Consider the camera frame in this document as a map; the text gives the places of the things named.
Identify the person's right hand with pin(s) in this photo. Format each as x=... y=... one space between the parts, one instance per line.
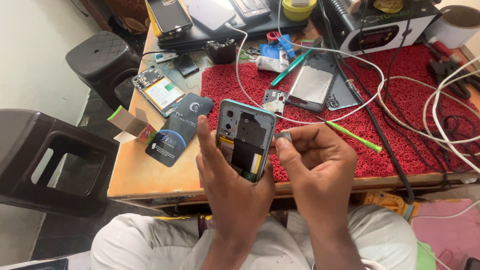
x=322 y=176

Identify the person's left hand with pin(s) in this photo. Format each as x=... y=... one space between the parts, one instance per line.
x=232 y=202

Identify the small grey metal piece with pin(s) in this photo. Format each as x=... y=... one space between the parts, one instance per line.
x=284 y=136

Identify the teal frame phone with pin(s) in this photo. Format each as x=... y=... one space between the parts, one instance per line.
x=245 y=127

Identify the yellow multimeter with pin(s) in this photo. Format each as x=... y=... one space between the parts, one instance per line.
x=390 y=202

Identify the grey phone back cover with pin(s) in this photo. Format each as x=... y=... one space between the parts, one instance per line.
x=347 y=93

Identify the black printed packaging card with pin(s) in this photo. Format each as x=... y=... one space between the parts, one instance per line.
x=180 y=129

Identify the red loop work mat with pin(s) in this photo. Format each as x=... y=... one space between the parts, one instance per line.
x=397 y=123

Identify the person's white trousers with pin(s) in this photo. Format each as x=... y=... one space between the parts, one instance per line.
x=150 y=243

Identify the small silver shield plate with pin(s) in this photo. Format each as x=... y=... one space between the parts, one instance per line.
x=273 y=98

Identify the phone display with metal back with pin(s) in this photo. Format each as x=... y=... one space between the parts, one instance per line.
x=312 y=84

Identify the teal plastic pry tool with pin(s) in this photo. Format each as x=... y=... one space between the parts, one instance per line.
x=290 y=67

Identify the white glue tube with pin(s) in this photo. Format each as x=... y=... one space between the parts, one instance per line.
x=270 y=63

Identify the small open cardboard box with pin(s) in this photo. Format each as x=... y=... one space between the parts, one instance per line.
x=131 y=125

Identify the opened phone with white battery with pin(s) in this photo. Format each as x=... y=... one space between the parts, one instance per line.
x=159 y=92

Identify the blue plastic packet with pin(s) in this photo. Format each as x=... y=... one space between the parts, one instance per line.
x=270 y=48

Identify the pink cloth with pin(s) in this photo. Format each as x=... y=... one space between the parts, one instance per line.
x=450 y=232

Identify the small black display module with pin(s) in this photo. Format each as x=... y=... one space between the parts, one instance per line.
x=185 y=65

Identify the small red tape roll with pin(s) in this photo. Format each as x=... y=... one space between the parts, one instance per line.
x=272 y=36

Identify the black screwdriver bit holder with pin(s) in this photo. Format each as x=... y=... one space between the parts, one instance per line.
x=221 y=52

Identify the black and white heating machine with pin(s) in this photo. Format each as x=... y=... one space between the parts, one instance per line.
x=378 y=28

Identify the small white card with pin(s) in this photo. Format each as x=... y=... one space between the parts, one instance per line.
x=165 y=57

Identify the black clamp pliers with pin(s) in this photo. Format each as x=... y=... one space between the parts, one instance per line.
x=452 y=77

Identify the yellow plastic cup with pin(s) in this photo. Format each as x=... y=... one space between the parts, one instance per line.
x=298 y=11

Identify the black laptop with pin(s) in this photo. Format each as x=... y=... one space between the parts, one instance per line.
x=225 y=35

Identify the dark phone with cracked screen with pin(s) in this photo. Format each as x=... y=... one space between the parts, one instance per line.
x=251 y=7

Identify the grey phone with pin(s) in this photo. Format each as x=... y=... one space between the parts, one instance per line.
x=212 y=13

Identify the black plastic stool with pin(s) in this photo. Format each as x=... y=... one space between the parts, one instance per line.
x=103 y=56

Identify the phone with yellow edge case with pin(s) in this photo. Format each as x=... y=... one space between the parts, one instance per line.
x=168 y=15

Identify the large white tape roll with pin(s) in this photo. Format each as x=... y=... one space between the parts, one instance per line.
x=455 y=26

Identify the brown patterned cloth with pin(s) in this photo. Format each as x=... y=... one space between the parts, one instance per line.
x=129 y=13

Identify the dark brown plastic stool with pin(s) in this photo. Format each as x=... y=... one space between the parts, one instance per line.
x=22 y=138

